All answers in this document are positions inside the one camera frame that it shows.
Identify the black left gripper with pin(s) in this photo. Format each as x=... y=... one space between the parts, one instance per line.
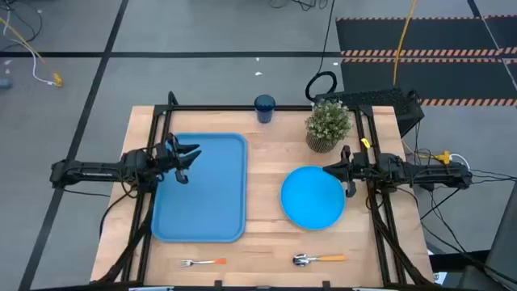
x=167 y=155

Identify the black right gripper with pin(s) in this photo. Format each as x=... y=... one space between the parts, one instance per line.
x=359 y=167

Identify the light blue round plate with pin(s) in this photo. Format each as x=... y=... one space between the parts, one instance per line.
x=311 y=202

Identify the blue plastic tray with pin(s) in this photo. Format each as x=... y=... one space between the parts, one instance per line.
x=210 y=202

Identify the dark blue textured cup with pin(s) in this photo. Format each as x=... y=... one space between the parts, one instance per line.
x=264 y=108

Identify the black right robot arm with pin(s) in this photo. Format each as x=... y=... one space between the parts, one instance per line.
x=440 y=175

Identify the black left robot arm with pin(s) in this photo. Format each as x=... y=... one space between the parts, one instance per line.
x=89 y=174

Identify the potted plant in ribbed pot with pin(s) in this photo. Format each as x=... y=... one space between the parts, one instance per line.
x=328 y=123

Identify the black perforated computer case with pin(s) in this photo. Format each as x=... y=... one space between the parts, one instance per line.
x=383 y=99

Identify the yellow power plug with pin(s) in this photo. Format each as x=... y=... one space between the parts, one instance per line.
x=444 y=157

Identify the black hazard-striped floor mat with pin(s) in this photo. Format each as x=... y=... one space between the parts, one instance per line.
x=404 y=34
x=424 y=78

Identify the black aluminium table frame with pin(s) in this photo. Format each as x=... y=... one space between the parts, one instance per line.
x=242 y=108

